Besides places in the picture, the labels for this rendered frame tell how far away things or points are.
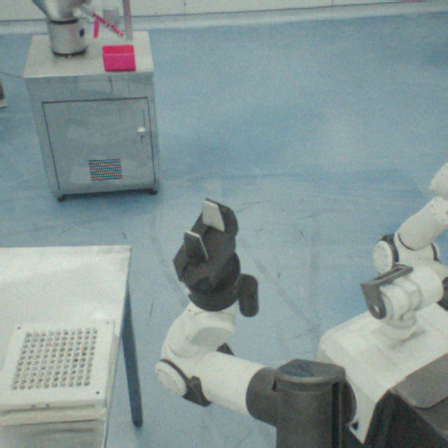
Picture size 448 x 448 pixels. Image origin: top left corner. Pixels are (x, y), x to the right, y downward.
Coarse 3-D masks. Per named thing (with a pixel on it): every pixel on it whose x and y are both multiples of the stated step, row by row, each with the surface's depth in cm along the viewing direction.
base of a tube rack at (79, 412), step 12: (108, 384) 149; (108, 396) 147; (36, 408) 144; (48, 408) 144; (60, 408) 144; (72, 408) 144; (84, 408) 144; (108, 408) 146; (0, 420) 143; (12, 420) 143; (24, 420) 143; (36, 420) 143; (48, 420) 144; (60, 420) 144; (72, 420) 144
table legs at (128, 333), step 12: (132, 312) 210; (132, 324) 210; (132, 336) 212; (132, 348) 215; (132, 360) 219; (132, 372) 222; (132, 384) 226; (132, 396) 230; (132, 408) 234; (132, 420) 238
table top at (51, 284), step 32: (0, 256) 192; (32, 256) 191; (64, 256) 191; (96, 256) 191; (128, 256) 191; (0, 288) 180; (32, 288) 180; (64, 288) 180; (96, 288) 180; (128, 288) 184; (0, 320) 170; (32, 320) 170; (64, 320) 170; (0, 352) 161
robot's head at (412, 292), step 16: (416, 272) 108; (432, 272) 108; (384, 288) 105; (400, 288) 106; (416, 288) 106; (432, 288) 107; (400, 304) 105; (416, 304) 107; (400, 320) 109; (416, 320) 111
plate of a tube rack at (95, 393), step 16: (96, 320) 160; (112, 320) 160; (16, 336) 156; (32, 336) 156; (112, 336) 156; (16, 352) 152; (48, 352) 151; (64, 352) 151; (96, 352) 151; (0, 368) 148; (96, 368) 147; (0, 384) 144; (16, 384) 144; (32, 384) 144; (96, 384) 144; (0, 400) 141; (16, 400) 141; (32, 400) 140; (48, 400) 140; (64, 400) 140; (80, 400) 141; (96, 400) 141
